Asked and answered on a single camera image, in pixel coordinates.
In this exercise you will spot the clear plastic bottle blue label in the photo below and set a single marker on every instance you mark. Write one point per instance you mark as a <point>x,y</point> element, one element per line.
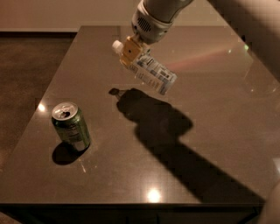
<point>149,70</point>

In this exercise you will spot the green soda can near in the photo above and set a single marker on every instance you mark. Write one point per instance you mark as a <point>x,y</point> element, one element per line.
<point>70,125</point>

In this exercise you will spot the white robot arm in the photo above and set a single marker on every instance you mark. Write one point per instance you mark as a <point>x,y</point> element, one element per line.
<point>225,153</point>

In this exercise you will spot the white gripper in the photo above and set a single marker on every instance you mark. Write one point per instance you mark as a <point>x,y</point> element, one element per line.
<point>149,28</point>

